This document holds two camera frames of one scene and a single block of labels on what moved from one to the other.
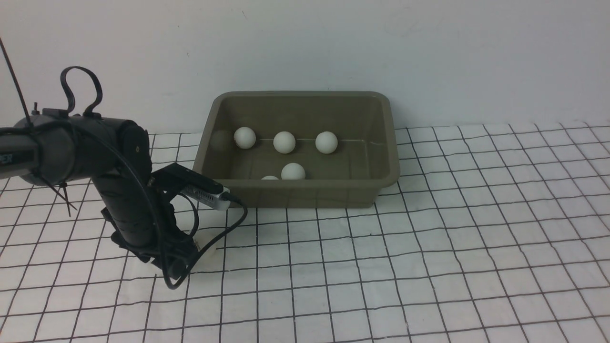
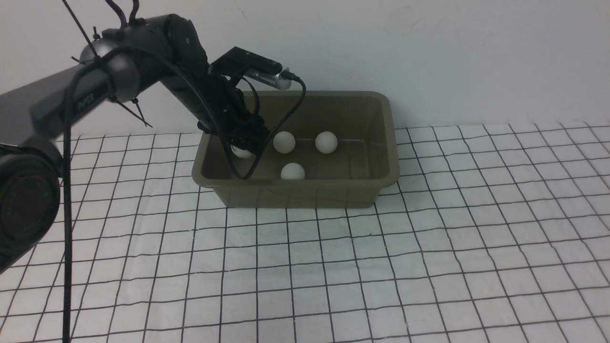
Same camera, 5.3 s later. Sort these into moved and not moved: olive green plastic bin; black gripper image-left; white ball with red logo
Moved: white ball with red logo; black gripper image-left
Not moved: olive green plastic bin
